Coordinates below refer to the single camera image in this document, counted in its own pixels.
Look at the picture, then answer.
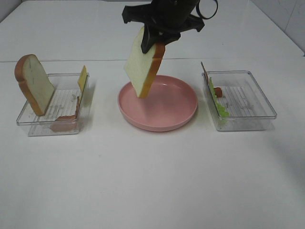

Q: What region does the pink round plate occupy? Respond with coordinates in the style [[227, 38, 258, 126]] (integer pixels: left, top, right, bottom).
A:
[[118, 75, 198, 132]]

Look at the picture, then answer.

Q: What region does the bread slice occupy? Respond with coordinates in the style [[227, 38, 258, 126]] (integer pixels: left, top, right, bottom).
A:
[[14, 54, 55, 116], [124, 27, 165, 98]]

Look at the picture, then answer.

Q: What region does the left clear plastic container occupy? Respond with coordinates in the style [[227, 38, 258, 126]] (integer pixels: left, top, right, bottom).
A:
[[16, 73, 92, 136]]

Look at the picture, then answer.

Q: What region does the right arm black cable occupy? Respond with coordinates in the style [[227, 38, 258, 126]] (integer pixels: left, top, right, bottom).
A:
[[194, 0, 219, 21]]

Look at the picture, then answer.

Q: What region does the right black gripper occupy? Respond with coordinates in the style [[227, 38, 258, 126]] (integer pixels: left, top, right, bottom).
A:
[[122, 0, 204, 53]]

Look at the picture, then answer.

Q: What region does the green lettuce leaf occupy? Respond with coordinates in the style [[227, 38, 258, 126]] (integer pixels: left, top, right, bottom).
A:
[[208, 77, 230, 126]]

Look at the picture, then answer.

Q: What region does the clear plastic container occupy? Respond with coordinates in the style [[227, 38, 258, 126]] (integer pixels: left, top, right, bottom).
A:
[[16, 73, 92, 136], [202, 71, 277, 132]]

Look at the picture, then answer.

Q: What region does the right clear plastic container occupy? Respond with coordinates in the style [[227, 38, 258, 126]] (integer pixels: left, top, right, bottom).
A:
[[202, 71, 277, 132]]

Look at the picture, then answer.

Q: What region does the bacon strip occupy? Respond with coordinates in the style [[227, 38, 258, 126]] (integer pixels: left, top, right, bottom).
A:
[[50, 96, 80, 132], [201, 62, 223, 98]]

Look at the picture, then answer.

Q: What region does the yellow cheese slice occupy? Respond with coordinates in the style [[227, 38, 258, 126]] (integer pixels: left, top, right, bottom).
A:
[[77, 65, 88, 101]]

